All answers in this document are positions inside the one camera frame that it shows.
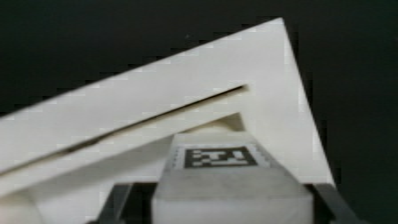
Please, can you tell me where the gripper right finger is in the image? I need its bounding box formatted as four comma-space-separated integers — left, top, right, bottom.
315, 184, 368, 224

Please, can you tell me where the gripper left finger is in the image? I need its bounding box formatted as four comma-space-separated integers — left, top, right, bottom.
87, 184, 133, 224

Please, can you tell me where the white square table top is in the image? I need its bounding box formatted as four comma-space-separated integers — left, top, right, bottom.
0, 91, 247, 224

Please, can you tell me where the white table leg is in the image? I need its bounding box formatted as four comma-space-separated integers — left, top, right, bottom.
151, 132, 315, 224

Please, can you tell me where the white U-shaped fence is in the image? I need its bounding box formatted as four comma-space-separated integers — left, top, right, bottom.
0, 20, 332, 195

